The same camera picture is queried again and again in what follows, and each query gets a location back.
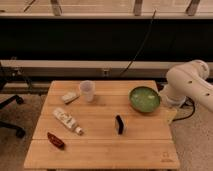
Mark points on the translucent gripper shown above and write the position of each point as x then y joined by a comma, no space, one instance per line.
170,114

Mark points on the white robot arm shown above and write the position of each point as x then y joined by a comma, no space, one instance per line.
188,80

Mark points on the green bowl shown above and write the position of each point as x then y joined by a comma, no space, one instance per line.
144,99

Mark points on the clear plastic cup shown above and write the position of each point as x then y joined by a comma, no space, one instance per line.
87,90

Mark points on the wooden table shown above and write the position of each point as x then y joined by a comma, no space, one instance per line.
145,144

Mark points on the white tube with cap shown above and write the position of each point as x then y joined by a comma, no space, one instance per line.
68,121

